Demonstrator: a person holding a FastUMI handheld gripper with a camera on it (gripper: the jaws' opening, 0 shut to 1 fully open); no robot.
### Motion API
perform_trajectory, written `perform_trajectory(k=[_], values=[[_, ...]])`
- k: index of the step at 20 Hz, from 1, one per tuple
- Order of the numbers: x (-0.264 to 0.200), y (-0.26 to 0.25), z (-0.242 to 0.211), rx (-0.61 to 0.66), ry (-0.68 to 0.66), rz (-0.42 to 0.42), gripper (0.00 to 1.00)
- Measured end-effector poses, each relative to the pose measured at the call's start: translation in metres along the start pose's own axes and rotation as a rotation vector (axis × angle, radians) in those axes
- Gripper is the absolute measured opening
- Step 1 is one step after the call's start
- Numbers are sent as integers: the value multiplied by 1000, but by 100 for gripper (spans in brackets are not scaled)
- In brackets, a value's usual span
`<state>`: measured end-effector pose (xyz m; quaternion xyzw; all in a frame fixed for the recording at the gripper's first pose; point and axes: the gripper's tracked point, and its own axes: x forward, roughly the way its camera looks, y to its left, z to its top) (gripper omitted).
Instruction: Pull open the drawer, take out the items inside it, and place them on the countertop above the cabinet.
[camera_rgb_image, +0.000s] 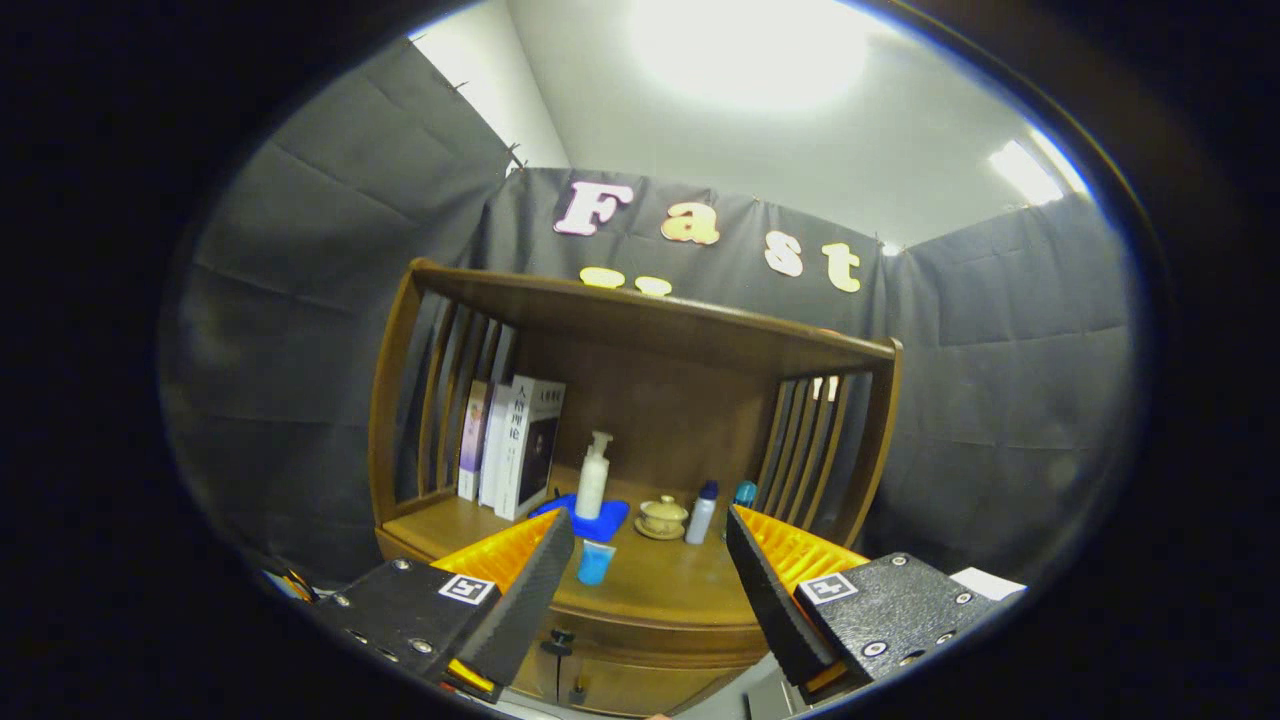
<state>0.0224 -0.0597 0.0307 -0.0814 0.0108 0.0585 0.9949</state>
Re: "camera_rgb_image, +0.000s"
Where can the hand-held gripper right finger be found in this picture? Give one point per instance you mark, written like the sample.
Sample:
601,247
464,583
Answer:
770,600

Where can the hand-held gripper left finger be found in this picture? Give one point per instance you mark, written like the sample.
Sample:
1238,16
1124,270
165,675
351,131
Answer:
530,600

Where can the blue cosmetic tube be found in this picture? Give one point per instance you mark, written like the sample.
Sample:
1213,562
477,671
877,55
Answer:
596,565

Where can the wooden countertop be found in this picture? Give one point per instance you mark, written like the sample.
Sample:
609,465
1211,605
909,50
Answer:
660,585

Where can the wooden cabinet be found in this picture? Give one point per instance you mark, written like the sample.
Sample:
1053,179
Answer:
680,410

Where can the white bottle with blue cap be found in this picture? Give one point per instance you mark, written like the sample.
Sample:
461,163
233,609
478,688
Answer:
701,518

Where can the clear blue bottle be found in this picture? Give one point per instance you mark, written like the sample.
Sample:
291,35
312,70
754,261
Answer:
745,494

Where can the blue folded cloth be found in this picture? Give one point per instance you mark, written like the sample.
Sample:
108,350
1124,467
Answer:
612,522

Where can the white pump bottle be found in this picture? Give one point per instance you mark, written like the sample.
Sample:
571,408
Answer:
592,485

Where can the beige lidded teacup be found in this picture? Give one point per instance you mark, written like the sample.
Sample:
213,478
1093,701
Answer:
662,518

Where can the white book with portrait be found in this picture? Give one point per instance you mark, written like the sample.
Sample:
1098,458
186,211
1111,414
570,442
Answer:
535,450

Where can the thin white book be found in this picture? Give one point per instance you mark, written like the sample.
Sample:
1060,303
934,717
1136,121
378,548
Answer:
495,450

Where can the purple book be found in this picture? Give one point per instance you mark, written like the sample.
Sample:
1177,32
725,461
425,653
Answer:
472,440

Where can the white box unit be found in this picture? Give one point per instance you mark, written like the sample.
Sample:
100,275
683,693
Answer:
985,582

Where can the rectangular ceiling light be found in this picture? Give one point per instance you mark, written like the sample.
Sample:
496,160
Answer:
1025,172

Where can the round ceiling light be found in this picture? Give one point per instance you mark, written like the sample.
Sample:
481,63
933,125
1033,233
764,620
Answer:
750,50

